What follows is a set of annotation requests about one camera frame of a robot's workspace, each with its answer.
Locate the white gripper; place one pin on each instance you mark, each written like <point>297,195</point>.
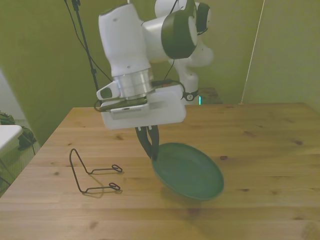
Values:
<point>165,110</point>

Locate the green round plate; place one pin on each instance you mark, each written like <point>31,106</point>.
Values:
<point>187,172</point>

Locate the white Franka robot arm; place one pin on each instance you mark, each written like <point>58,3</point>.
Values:
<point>125,45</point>

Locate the dark green backpack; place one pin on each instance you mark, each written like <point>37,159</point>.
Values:
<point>26,137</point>

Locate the white side table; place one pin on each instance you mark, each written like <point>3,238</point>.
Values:
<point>8,136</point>

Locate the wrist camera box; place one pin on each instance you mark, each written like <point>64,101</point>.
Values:
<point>127,106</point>

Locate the black camera stand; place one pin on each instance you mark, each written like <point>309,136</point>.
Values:
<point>85,47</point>

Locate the black camera tripod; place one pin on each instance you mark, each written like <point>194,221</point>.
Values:
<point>75,30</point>

